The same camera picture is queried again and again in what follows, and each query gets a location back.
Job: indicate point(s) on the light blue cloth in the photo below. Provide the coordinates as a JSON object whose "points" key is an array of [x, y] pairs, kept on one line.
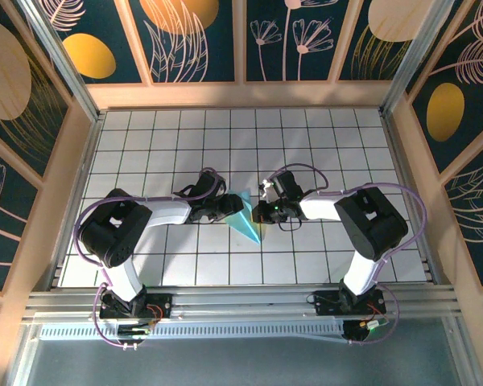
{"points": [[243, 227]]}

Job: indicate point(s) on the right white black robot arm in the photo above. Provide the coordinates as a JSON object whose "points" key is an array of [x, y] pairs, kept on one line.
{"points": [[370, 225]]}

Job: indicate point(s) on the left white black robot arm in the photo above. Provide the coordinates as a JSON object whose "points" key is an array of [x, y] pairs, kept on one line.
{"points": [[122, 277]]}

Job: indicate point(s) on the aluminium frame rail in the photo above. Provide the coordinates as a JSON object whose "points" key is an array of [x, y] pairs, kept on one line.
{"points": [[241, 305]]}

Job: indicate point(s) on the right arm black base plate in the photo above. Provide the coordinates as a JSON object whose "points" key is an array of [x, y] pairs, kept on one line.
{"points": [[326, 305]]}

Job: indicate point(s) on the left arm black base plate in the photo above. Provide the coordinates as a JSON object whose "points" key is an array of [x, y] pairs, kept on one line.
{"points": [[161, 303]]}

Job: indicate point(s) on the aluminium table side rail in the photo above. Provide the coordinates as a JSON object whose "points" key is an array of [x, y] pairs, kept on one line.
{"points": [[89, 161], [400, 161]]}

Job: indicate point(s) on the aluminium corner post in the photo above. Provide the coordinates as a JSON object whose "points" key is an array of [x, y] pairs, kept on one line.
{"points": [[418, 48], [60, 60]]}

